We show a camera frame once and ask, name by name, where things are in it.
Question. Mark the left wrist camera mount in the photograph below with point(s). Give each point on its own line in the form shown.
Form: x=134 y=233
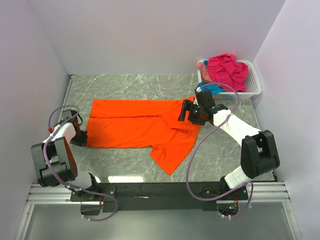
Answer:
x=51 y=130

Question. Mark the magenta t shirt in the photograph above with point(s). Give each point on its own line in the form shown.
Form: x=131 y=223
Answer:
x=225 y=69

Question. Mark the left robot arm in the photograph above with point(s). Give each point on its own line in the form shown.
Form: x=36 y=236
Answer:
x=53 y=160

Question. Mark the teal blue t shirt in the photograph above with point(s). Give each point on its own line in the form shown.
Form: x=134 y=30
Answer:
x=213 y=88

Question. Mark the orange t shirt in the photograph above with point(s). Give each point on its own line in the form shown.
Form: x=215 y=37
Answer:
x=120 y=124

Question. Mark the right aluminium rail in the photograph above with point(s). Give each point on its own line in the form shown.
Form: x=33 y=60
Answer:
x=269 y=192

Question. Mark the white plastic laundry basket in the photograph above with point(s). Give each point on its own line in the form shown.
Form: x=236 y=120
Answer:
x=252 y=83

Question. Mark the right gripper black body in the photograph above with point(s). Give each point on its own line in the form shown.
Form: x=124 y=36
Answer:
x=195 y=115

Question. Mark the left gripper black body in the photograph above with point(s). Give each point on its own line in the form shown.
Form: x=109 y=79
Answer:
x=80 y=138

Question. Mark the light pink t shirt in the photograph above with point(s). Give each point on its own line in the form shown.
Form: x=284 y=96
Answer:
x=204 y=74

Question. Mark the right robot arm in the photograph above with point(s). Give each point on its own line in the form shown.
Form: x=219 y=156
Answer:
x=259 y=154

